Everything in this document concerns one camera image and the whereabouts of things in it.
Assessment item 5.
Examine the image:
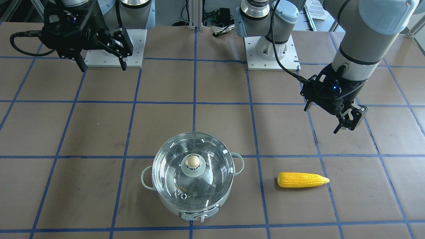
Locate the yellow corn cob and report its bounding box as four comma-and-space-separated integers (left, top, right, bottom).
277, 172, 330, 189

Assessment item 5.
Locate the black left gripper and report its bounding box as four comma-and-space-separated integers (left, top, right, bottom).
300, 64, 368, 134

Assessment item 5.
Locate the pale green cooking pot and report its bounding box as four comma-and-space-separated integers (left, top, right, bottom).
140, 150, 244, 222

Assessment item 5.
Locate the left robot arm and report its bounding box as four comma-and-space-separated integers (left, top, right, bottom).
234, 0, 424, 133

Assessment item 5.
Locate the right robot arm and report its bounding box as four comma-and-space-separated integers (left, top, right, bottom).
39, 0, 156, 72

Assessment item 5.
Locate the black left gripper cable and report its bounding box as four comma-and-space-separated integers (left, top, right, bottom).
270, 0, 311, 83

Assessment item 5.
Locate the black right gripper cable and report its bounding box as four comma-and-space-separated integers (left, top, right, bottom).
10, 30, 55, 57

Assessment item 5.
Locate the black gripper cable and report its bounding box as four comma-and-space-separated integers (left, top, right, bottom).
270, 0, 311, 83
10, 30, 55, 57

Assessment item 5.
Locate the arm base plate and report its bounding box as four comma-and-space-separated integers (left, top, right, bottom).
244, 35, 301, 72
85, 29, 147, 68

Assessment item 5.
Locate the aluminium frame post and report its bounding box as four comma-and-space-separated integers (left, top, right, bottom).
188, 0, 204, 31

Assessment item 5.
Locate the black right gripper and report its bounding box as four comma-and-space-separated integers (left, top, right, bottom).
39, 0, 133, 72

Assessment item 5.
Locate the glass pot lid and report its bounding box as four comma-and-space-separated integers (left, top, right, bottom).
152, 132, 238, 209

